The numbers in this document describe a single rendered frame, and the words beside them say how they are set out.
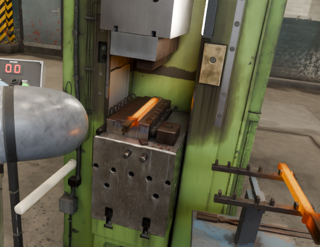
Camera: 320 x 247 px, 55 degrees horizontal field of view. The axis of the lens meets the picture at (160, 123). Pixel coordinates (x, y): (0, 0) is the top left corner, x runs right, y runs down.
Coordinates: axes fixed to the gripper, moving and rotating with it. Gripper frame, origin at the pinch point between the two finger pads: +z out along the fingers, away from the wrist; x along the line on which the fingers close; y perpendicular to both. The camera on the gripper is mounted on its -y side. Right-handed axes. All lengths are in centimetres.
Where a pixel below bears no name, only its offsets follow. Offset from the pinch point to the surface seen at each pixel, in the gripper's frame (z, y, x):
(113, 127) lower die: 4.4, 6.3, 38.4
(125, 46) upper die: -15, -24, 41
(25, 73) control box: 2.0, -15.5, -0.1
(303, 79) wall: 464, -175, 478
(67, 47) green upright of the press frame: 12.0, -32.5, 15.7
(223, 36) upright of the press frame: -22, -30, 81
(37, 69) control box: 2.0, -17.4, 4.6
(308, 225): -52, 41, 94
